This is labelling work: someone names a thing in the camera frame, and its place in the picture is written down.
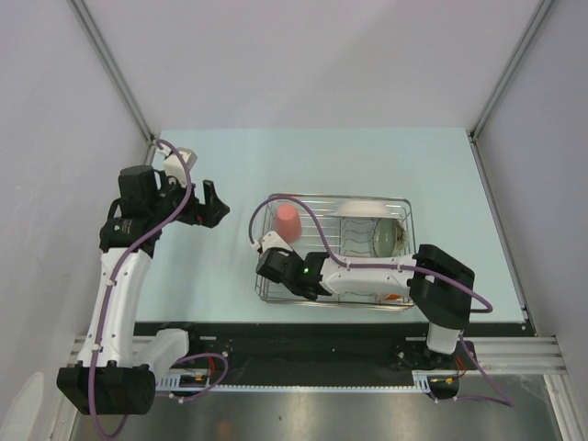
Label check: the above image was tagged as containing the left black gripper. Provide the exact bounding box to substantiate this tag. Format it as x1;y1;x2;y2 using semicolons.
149;170;228;228

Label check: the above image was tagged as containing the pink plastic cup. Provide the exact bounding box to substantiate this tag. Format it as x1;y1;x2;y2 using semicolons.
274;204;302;243

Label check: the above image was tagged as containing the white ceramic plate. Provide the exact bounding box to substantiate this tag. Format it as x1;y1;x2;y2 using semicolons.
334;199;397;219

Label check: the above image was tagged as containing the green ceramic bowl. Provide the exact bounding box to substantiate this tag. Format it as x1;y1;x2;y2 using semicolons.
372;218;408;258

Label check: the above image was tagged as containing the orange and white bowl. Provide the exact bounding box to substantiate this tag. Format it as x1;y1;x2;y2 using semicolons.
381;294;404;301

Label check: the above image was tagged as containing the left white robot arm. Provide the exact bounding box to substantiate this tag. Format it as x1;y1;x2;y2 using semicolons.
56;165;230;415

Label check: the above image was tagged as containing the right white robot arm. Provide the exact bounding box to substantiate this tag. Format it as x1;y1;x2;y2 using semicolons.
255;244;475;368

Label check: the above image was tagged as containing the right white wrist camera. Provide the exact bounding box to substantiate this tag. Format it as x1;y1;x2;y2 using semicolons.
252;231;293;254

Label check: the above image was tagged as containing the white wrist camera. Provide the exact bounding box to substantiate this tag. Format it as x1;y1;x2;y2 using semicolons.
157;146;198;187
252;231;293;254

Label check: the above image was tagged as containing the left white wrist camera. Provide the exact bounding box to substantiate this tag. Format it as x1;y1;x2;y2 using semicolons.
157;146;198;187

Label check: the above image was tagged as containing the chrome wire dish rack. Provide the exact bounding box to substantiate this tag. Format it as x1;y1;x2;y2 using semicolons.
248;194;417;311

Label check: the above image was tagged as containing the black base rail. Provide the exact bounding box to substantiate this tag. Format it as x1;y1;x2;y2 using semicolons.
132;321;537;387

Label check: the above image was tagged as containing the white slotted cable duct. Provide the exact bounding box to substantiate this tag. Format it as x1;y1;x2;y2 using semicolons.
155;369;458;398

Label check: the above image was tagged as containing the aluminium frame profile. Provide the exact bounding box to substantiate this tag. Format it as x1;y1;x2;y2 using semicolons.
96;329;563;376

